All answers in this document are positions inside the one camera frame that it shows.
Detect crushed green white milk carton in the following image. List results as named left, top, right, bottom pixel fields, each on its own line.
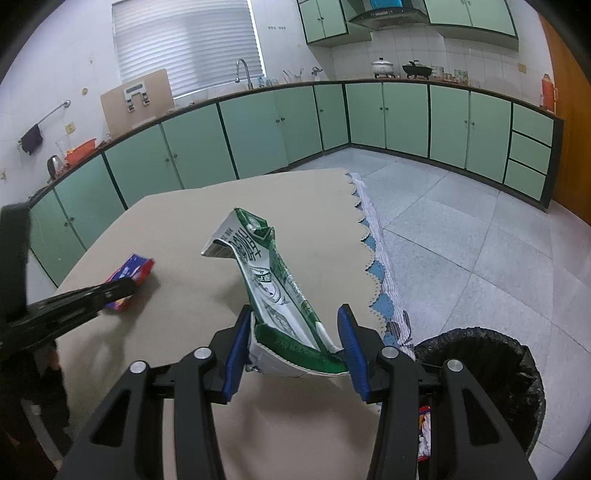
left=200, top=207, right=350, bottom=378

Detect colourful wrapper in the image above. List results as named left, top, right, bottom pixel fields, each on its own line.
left=417, top=405, right=433, bottom=463

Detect white window blind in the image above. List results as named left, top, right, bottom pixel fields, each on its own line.
left=111, top=0, right=267, bottom=96

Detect cardboard board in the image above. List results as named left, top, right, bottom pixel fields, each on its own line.
left=100, top=69, right=175, bottom=136

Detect chrome sink faucet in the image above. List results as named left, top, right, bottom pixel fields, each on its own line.
left=234, top=58, right=254, bottom=90

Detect range hood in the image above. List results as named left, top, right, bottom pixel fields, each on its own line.
left=346, top=0, right=428, bottom=31

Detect black bag lined trash bin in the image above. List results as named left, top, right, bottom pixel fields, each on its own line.
left=412, top=326, right=546, bottom=463

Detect green upper kitchen cabinets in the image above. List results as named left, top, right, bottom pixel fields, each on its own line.
left=297, top=0, right=519, bottom=47

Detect blue white patterned cloth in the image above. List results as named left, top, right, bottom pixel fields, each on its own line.
left=345, top=172, right=417, bottom=361

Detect row of glass jars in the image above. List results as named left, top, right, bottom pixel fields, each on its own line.
left=431, top=65, right=470, bottom=85

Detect black wok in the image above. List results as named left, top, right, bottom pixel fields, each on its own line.
left=401, top=59, right=433, bottom=80

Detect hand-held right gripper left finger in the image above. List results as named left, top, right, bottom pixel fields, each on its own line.
left=55, top=305, right=253, bottom=480

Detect green lower kitchen cabinets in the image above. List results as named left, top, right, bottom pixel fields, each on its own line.
left=27, top=79, right=565, bottom=288

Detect metal towel rail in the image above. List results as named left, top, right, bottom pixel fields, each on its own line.
left=18, top=99, right=73, bottom=144

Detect person's dark clothing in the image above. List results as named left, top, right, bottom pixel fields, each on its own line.
left=0, top=342, right=73, bottom=480

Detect red thermos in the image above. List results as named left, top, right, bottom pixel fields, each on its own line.
left=540, top=72, right=558, bottom=112

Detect dark towel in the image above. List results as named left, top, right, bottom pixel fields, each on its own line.
left=19, top=124, right=45, bottom=156

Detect green kitchen cabinets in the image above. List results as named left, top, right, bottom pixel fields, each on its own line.
left=297, top=0, right=519, bottom=47
left=27, top=79, right=565, bottom=288

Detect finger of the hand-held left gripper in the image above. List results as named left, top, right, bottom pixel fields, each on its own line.
left=28, top=279, right=138, bottom=320
left=0, top=305, right=101, bottom=361

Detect orange basin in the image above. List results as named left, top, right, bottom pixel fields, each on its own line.
left=64, top=140, right=100, bottom=168

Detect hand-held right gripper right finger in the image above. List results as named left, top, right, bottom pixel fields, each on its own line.
left=336, top=304, right=539, bottom=480

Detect beige tablecloth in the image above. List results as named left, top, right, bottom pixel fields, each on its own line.
left=54, top=168, right=385, bottom=480

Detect blue red snack packet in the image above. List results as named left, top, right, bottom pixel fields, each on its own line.
left=105, top=252, right=156, bottom=315

